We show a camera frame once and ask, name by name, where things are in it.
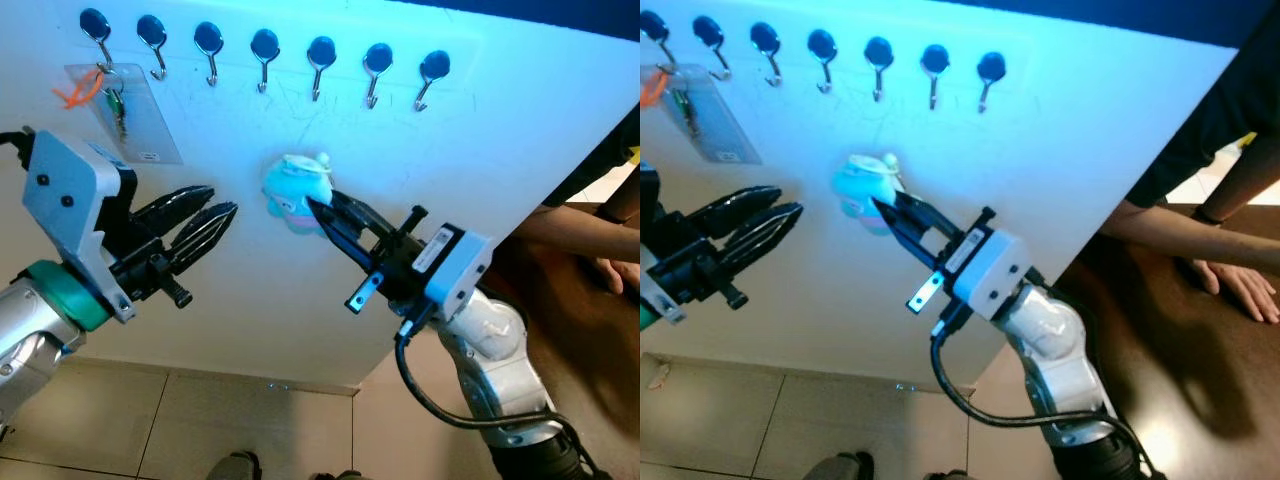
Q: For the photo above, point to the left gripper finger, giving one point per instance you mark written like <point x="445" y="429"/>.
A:
<point x="770" y="228"/>
<point x="175" y="204"/>
<point x="740" y="203"/>
<point x="205" y="228"/>

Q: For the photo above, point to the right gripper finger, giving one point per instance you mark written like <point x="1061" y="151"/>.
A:
<point x="910" y="238"/>
<point x="345" y="238"/>
<point x="368" y="218"/>
<point x="932" y="218"/>

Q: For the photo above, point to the person's bare forearm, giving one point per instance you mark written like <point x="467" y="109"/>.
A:
<point x="570" y="230"/>
<point x="1170" y="240"/>

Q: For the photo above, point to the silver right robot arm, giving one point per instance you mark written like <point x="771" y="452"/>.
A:
<point x="490" y="370"/>
<point x="1050" y="350"/>

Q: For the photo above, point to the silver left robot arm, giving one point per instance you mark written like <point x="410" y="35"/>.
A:
<point x="30" y="340"/>
<point x="643" y="315"/>

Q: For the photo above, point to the person's forearm with watch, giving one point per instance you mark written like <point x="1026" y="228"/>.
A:
<point x="628" y="195"/>
<point x="1245" y="175"/>

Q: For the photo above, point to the black magnetic metal hook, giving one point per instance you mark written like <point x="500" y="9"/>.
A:
<point x="990" y="67"/>
<point x="434" y="65"/>
<point x="208" y="38"/>
<point x="321" y="51"/>
<point x="934" y="59"/>
<point x="377" y="58"/>
<point x="652" y="25"/>
<point x="765" y="38"/>
<point x="265" y="44"/>
<point x="95" y="22"/>
<point x="822" y="45"/>
<point x="152" y="30"/>
<point x="708" y="31"/>
<point x="878" y="52"/>

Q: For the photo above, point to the person's hand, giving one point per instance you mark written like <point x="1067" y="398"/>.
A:
<point x="620" y="277"/>
<point x="1240" y="287"/>

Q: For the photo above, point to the white magnetic board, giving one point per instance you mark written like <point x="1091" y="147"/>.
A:
<point x="820" y="320"/>
<point x="300" y="300"/>

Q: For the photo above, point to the clear plastic card holder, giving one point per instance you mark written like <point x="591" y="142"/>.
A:
<point x="145" y="125"/>
<point x="720" y="125"/>

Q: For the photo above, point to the black wrist watch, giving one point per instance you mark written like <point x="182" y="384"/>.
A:
<point x="610" y="213"/>

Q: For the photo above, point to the small beige floor scrap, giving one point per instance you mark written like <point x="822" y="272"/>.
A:
<point x="658" y="376"/>

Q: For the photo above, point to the person's black shirt torso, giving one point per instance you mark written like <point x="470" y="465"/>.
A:
<point x="600" y="160"/>
<point x="1200" y="110"/>

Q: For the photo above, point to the orange plastic tie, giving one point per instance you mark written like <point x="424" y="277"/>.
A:
<point x="78" y="92"/>
<point x="648" y="90"/>

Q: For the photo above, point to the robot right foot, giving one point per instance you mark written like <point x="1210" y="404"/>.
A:
<point x="335" y="476"/>
<point x="945" y="476"/>

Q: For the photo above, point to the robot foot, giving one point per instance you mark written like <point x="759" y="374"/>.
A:
<point x="235" y="467"/>
<point x="945" y="476"/>
<point x="335" y="476"/>
<point x="835" y="467"/>

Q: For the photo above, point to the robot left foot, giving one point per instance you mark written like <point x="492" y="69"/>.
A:
<point x="235" y="467"/>
<point x="835" y="467"/>

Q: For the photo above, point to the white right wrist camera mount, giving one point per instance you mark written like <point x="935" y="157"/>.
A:
<point x="462" y="268"/>
<point x="1000" y="272"/>

